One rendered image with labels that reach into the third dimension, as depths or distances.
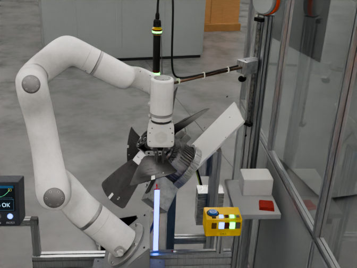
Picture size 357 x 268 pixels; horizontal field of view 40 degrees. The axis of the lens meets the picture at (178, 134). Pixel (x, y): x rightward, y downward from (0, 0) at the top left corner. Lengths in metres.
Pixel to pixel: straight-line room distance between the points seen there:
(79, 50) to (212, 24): 8.83
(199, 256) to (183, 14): 6.20
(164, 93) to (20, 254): 2.31
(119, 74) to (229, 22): 9.03
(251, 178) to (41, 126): 1.37
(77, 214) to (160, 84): 0.55
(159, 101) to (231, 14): 8.95
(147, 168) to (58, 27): 5.70
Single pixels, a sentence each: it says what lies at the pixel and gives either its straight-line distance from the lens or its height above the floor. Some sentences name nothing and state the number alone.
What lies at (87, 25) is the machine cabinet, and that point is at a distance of 7.85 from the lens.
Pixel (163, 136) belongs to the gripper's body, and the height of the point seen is 1.53.
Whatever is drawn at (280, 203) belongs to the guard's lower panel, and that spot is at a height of 0.84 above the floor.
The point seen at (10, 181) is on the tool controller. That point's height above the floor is 1.25.
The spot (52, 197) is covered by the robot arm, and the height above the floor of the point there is 1.40.
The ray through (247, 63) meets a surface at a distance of 2.63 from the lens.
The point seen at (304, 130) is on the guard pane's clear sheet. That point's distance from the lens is 2.42.
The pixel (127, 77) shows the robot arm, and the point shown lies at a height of 1.76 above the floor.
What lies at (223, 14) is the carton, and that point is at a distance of 10.56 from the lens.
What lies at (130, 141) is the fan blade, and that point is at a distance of 2.79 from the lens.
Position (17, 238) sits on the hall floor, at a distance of 3.93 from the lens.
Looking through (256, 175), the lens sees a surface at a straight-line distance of 2.75.
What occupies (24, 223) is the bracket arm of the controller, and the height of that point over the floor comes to 1.04.
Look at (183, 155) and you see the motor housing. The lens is 2.47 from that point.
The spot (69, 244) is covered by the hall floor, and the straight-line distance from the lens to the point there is 3.80.
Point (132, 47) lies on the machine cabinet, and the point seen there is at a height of 0.24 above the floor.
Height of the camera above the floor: 2.29
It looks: 25 degrees down
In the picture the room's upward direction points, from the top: 3 degrees clockwise
